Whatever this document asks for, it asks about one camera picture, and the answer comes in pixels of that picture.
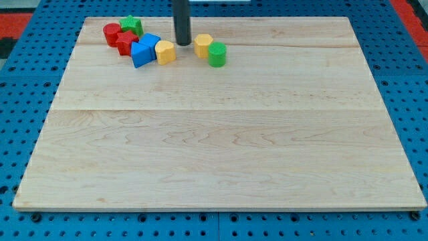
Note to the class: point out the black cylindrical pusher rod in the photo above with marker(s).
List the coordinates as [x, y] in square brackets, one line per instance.
[182, 22]

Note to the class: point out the yellow hexagon block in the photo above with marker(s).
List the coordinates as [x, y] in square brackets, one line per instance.
[201, 45]

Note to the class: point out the green circle block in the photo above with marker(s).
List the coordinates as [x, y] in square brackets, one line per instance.
[217, 54]

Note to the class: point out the red circle block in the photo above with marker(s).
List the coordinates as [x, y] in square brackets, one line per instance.
[111, 31]

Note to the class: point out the yellow heart block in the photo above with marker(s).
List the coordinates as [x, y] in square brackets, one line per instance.
[165, 52]

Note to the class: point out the green star block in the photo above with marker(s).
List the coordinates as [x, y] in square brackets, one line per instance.
[132, 24]

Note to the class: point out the blue cube block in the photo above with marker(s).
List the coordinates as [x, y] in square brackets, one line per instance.
[150, 40]

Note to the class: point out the blue triangle block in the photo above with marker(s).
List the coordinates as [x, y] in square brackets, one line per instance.
[140, 54]

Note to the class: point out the red star block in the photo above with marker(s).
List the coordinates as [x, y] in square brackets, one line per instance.
[124, 42]

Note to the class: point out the light wooden board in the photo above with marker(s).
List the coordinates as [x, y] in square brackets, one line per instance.
[293, 122]

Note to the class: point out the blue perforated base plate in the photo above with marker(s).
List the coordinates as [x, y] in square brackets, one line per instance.
[32, 73]

